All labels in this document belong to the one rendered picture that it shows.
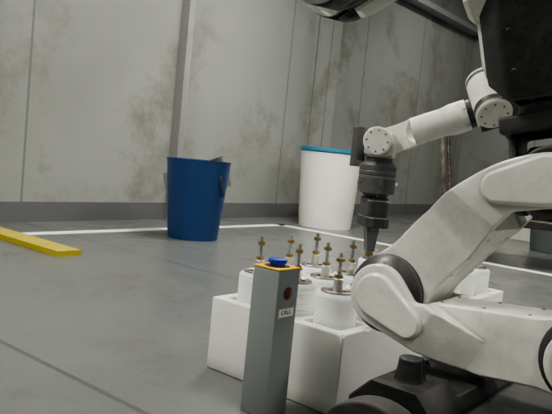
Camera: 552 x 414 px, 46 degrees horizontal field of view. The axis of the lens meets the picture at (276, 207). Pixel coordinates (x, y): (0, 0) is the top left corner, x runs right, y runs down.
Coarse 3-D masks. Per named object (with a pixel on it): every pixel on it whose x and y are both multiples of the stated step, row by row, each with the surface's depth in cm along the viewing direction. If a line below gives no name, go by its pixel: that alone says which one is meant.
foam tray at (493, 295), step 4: (488, 288) 212; (476, 292) 203; (488, 292) 205; (492, 292) 205; (496, 292) 206; (500, 292) 208; (476, 296) 197; (480, 296) 198; (484, 296) 198; (488, 296) 200; (492, 296) 202; (496, 296) 206; (500, 296) 209; (484, 300) 197; (488, 300) 200; (492, 300) 203; (496, 300) 206; (500, 300) 209; (424, 356) 186
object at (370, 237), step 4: (368, 228) 154; (372, 228) 154; (376, 228) 154; (368, 232) 154; (372, 232) 154; (376, 232) 154; (368, 236) 154; (372, 236) 154; (376, 236) 155; (368, 240) 154; (372, 240) 155; (376, 240) 155; (368, 244) 155; (372, 244) 155; (368, 248) 155; (372, 248) 155
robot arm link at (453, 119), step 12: (480, 72) 145; (468, 84) 146; (480, 84) 142; (480, 96) 140; (492, 96) 138; (444, 108) 147; (456, 108) 145; (468, 108) 145; (432, 120) 147; (444, 120) 146; (456, 120) 145; (468, 120) 145; (432, 132) 148; (444, 132) 147; (456, 132) 147
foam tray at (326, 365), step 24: (216, 312) 161; (240, 312) 156; (216, 336) 161; (240, 336) 156; (312, 336) 142; (336, 336) 138; (360, 336) 143; (384, 336) 151; (216, 360) 161; (240, 360) 156; (312, 360) 142; (336, 360) 138; (360, 360) 144; (384, 360) 153; (288, 384) 147; (312, 384) 142; (336, 384) 138; (360, 384) 146; (312, 408) 142
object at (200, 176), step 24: (168, 168) 380; (192, 168) 370; (216, 168) 374; (168, 192) 382; (192, 192) 372; (216, 192) 378; (168, 216) 383; (192, 216) 374; (216, 216) 382; (192, 240) 377; (216, 240) 390
